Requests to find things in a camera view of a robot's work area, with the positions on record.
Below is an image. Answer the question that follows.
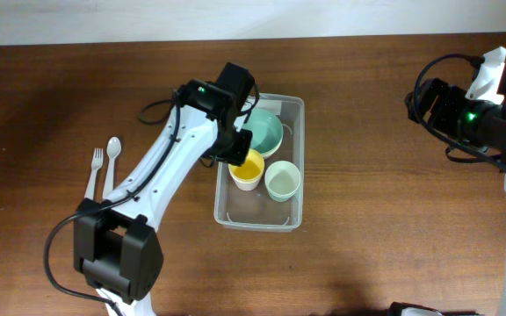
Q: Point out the cream plastic cup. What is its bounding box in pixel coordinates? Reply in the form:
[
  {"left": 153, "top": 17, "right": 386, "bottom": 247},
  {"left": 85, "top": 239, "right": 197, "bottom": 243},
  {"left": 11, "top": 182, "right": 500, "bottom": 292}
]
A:
[{"left": 264, "top": 161, "right": 302, "bottom": 187}]

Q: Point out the grey plastic spoon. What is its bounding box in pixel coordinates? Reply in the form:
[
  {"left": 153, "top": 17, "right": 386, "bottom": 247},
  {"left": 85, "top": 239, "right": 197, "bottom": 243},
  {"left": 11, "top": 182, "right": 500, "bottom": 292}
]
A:
[{"left": 102, "top": 136, "right": 122, "bottom": 199}]

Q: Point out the teal plastic cup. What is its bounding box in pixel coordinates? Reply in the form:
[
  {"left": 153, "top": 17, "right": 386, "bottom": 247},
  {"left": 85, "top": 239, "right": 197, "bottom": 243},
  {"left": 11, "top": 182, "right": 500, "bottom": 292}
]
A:
[{"left": 266, "top": 185, "right": 300, "bottom": 203}]

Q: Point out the yellow plastic cup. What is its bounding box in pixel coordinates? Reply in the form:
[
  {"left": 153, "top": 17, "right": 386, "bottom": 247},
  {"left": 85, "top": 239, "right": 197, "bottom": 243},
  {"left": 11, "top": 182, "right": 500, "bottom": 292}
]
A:
[{"left": 228, "top": 149, "right": 264, "bottom": 183}]

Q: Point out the grey plastic fork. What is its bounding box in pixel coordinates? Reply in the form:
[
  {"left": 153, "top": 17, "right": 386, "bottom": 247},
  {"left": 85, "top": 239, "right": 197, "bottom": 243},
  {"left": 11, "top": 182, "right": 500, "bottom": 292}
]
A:
[{"left": 84, "top": 147, "right": 104, "bottom": 199}]

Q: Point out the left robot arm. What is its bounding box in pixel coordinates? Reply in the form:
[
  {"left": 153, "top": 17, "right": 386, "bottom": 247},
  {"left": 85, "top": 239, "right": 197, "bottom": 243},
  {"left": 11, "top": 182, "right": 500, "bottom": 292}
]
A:
[{"left": 74, "top": 63, "right": 257, "bottom": 315}]

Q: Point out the yellow plastic bowl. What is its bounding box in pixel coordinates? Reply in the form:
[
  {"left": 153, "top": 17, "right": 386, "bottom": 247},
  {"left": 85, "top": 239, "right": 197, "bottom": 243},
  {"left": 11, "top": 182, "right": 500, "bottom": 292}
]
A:
[{"left": 261, "top": 141, "right": 282, "bottom": 159}]

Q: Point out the pink plastic cup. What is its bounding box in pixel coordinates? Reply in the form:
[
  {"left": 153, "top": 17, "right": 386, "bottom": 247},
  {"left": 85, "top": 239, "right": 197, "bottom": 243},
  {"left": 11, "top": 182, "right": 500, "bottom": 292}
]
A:
[{"left": 230, "top": 174, "right": 262, "bottom": 191}]

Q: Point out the teal plastic bowl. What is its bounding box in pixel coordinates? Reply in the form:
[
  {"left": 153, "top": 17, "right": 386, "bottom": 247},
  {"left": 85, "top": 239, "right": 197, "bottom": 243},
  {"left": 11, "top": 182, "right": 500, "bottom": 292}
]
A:
[{"left": 242, "top": 109, "right": 284, "bottom": 154}]

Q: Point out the clear plastic storage container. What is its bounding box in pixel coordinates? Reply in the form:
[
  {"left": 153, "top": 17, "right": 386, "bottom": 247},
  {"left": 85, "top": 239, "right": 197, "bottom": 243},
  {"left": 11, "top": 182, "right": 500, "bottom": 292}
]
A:
[{"left": 213, "top": 93, "right": 305, "bottom": 233}]

